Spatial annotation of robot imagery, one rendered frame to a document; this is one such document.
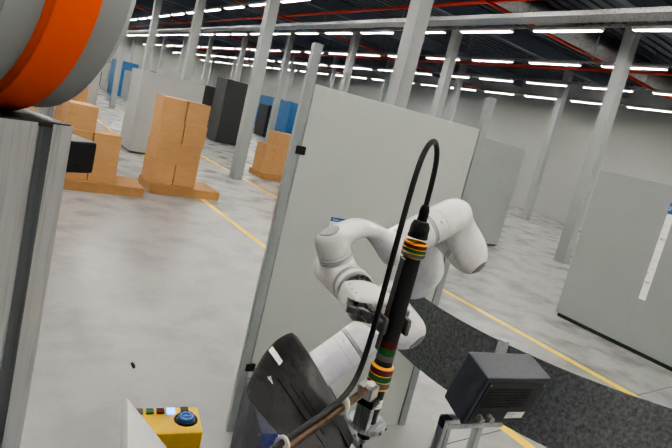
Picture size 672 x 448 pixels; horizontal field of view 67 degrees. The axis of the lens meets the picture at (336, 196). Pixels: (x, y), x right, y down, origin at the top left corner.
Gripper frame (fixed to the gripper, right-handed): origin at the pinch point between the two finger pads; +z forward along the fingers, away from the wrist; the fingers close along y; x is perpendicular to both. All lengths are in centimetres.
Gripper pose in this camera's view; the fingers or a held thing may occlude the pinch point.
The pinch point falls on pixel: (392, 323)
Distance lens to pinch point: 97.0
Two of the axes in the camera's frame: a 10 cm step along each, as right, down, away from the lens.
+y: -8.9, -1.6, -4.2
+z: 3.8, 2.2, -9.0
